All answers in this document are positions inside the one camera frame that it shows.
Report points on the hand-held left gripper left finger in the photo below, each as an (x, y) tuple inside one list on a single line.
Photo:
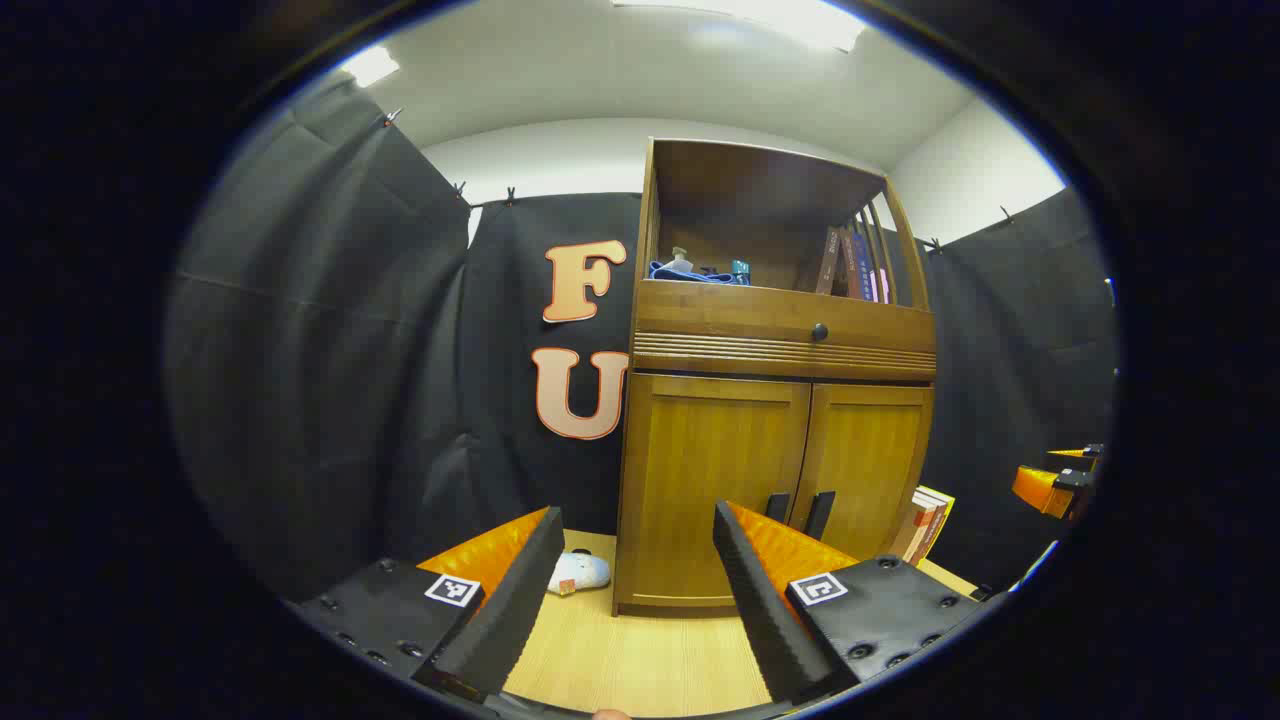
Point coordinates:
[(510, 610)]

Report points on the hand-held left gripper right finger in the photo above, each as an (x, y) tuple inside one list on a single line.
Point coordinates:
[(760, 610)]

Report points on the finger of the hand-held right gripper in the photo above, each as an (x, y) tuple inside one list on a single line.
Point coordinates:
[(1078, 457), (1040, 490)]

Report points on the wooden shoe cabinet door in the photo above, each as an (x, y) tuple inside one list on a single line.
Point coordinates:
[(690, 480), (870, 450)]

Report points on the wooden double-door shoe cabinet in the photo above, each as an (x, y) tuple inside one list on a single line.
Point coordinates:
[(740, 310)]

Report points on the white plush toy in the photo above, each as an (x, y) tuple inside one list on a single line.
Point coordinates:
[(585, 572)]

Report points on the stack of orange white books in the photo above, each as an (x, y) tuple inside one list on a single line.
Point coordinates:
[(925, 522)]

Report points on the pink book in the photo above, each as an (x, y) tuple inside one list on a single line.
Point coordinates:
[(879, 285)]

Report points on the brown book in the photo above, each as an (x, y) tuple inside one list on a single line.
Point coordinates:
[(831, 262)]

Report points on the black backdrop cloth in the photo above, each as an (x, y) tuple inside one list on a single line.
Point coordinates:
[(330, 350)]

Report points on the small teal box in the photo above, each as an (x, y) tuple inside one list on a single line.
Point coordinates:
[(740, 270)]

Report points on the blue cloth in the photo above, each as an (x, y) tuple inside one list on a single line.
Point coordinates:
[(690, 274)]

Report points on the small clear bottle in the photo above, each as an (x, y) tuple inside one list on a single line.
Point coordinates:
[(680, 260)]

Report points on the small ceiling light panel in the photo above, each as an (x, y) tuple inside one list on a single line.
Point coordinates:
[(370, 66)]

